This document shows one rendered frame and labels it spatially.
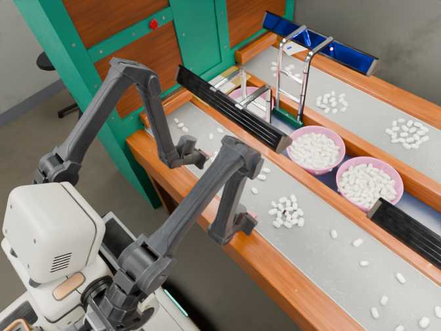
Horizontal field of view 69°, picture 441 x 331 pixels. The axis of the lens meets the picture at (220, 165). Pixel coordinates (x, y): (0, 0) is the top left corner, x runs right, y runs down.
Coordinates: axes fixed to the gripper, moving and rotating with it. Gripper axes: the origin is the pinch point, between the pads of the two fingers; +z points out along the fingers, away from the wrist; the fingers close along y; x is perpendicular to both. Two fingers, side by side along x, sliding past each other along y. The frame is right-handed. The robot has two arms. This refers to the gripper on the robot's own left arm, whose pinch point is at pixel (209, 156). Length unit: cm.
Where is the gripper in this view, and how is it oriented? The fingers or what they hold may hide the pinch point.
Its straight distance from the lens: 146.7
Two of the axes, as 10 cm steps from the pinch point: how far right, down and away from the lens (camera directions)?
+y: -6.7, -5.6, 4.8
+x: -4.1, 8.2, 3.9
